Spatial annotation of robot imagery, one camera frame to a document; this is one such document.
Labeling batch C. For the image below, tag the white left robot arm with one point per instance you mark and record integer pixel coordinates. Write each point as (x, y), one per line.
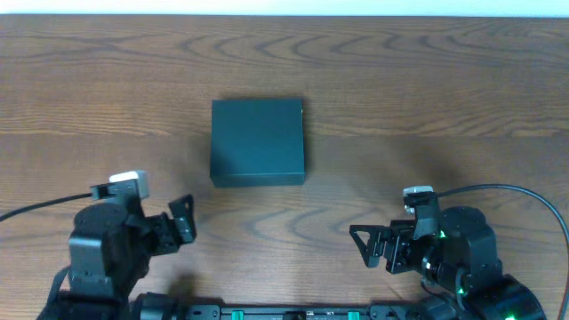
(110, 250)

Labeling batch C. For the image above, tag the dark green gift box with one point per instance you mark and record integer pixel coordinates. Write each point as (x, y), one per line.
(257, 143)

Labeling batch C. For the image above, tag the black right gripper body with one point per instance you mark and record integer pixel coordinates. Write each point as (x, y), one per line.
(387, 244)

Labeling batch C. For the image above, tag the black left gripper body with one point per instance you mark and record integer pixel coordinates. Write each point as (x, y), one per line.
(166, 228)

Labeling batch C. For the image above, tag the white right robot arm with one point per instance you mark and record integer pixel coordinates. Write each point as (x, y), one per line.
(454, 249)

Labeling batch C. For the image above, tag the black mounting rail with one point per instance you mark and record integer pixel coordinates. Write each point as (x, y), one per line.
(289, 313)

